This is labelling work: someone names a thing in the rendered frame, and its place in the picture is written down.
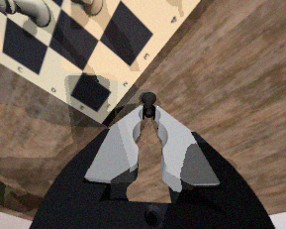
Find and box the black and cream chessboard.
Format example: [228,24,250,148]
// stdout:
[0,0,200,124]

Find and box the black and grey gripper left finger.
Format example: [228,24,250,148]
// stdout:
[29,104,145,229]

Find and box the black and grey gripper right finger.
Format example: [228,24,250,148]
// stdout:
[152,104,276,229]

